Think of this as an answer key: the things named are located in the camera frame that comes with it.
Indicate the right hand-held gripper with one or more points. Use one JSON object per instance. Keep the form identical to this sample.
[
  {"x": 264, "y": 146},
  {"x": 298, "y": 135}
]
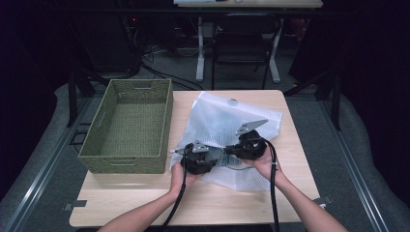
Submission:
[{"x": 249, "y": 146}]

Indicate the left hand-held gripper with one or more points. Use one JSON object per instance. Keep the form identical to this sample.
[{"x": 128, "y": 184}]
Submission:
[{"x": 199, "y": 159}]

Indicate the grey-green cloth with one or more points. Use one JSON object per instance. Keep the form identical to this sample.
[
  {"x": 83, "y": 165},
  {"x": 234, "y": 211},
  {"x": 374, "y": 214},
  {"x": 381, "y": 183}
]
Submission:
[{"x": 227, "y": 159}]

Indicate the clear plastic bubble bag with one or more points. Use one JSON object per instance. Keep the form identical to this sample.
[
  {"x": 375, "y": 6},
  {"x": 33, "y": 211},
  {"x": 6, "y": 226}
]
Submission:
[{"x": 216, "y": 119}]

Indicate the person's right hand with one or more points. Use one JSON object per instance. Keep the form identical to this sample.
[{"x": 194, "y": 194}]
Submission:
[{"x": 266, "y": 166}]

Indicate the person's left hand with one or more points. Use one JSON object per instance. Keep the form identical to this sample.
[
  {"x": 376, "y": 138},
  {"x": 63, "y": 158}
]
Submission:
[{"x": 179, "y": 179}]

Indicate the green woven basket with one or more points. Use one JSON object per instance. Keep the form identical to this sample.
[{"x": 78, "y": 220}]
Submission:
[{"x": 129, "y": 129}]

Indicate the black metal stand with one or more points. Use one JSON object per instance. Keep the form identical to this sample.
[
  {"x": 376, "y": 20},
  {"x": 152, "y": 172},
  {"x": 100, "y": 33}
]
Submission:
[
  {"x": 335, "y": 96},
  {"x": 75, "y": 93}
]

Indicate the black chair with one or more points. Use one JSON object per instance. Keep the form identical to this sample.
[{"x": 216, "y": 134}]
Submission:
[{"x": 241, "y": 42}]

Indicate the desk with white legs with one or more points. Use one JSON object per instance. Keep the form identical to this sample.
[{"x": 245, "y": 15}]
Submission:
[{"x": 251, "y": 3}]

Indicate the black table bracket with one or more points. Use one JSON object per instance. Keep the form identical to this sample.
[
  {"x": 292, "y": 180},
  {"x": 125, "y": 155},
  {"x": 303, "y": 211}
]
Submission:
[
  {"x": 75, "y": 204},
  {"x": 323, "y": 200}
]

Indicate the metal floor rail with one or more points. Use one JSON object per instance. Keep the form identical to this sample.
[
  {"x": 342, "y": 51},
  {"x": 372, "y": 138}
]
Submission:
[
  {"x": 42, "y": 170},
  {"x": 357, "y": 174}
]

